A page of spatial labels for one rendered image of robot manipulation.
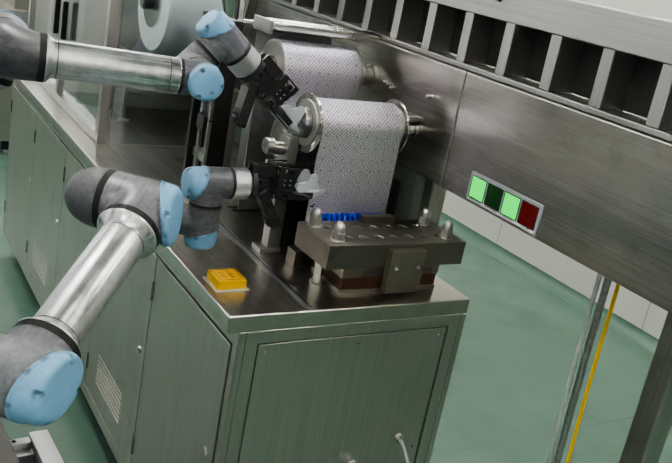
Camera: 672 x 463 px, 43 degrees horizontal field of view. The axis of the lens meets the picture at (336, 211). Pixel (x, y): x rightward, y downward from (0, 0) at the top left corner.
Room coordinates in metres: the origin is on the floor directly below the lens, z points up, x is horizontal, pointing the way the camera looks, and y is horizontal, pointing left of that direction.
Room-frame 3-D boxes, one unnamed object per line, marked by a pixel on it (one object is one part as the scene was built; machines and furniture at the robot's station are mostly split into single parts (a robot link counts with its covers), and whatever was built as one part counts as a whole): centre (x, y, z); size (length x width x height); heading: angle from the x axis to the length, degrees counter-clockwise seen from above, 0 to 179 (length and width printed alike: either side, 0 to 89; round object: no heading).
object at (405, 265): (1.94, -0.19, 0.96); 0.10 x 0.03 x 0.11; 123
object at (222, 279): (1.81, 0.22, 0.91); 0.07 x 0.07 x 0.02; 33
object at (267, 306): (2.88, 0.59, 0.88); 2.52 x 0.66 x 0.04; 33
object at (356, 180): (2.09, -0.03, 1.11); 0.23 x 0.01 x 0.18; 123
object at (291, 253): (2.09, -0.03, 0.92); 0.28 x 0.04 x 0.04; 123
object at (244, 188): (1.92, 0.24, 1.11); 0.08 x 0.05 x 0.08; 33
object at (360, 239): (2.01, -0.13, 1.00); 0.40 x 0.16 x 0.06; 123
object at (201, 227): (1.88, 0.32, 1.01); 0.11 x 0.08 x 0.11; 81
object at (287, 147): (2.08, 0.16, 1.05); 0.06 x 0.05 x 0.31; 123
